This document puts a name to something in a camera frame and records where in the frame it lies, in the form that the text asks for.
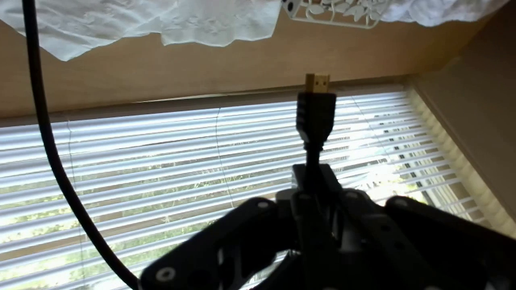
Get white lattice trivet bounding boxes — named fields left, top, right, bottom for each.
left=281, top=0, right=391, bottom=32

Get white window blinds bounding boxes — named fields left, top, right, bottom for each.
left=0, top=88, right=489, bottom=290

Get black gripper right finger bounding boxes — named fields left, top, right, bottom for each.
left=315, top=162, right=516, bottom=290

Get light wooden desk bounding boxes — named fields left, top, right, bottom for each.
left=0, top=0, right=489, bottom=121

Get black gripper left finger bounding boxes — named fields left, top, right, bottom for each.
left=138, top=162, right=317, bottom=290

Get crumpled white cloth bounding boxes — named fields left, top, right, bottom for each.
left=0, top=0, right=286, bottom=64
left=375, top=0, right=512, bottom=29

